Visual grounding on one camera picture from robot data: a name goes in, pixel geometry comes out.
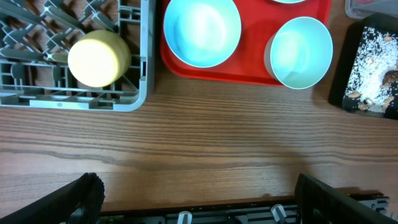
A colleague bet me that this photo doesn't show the light blue bowl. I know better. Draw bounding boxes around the light blue bowl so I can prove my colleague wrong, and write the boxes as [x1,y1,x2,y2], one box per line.
[163,0,242,68]

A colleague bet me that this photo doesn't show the black waste tray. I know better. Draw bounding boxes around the black waste tray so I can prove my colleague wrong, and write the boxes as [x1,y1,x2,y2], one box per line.
[329,13,397,119]

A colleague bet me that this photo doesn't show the red serving tray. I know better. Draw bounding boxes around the red serving tray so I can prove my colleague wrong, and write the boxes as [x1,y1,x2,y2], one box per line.
[160,0,332,87]

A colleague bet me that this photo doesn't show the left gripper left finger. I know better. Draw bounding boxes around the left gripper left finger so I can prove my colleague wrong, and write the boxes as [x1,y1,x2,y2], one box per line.
[1,173,104,224]

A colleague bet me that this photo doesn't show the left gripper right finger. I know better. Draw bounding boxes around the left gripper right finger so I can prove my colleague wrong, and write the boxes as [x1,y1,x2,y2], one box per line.
[295,173,397,224]

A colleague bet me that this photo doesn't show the yellow plastic cup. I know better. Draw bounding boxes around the yellow plastic cup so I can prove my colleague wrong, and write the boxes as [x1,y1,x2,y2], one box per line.
[68,30,131,88]

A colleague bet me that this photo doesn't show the green bowl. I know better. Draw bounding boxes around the green bowl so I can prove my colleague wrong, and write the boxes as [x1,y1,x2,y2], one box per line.
[264,16,334,90]

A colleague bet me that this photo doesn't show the light blue plate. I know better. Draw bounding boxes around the light blue plate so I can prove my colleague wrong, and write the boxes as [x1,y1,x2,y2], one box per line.
[272,0,306,4]

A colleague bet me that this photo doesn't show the food scraps and rice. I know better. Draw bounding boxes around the food scraps and rice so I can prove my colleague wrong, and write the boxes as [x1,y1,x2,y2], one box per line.
[345,26,397,114]

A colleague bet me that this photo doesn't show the grey dishwasher rack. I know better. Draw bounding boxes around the grey dishwasher rack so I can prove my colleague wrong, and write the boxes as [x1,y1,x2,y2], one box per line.
[1,0,156,112]

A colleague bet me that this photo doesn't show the clear plastic bin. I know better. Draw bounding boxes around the clear plastic bin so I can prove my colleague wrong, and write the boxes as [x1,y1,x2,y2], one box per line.
[345,0,397,19]

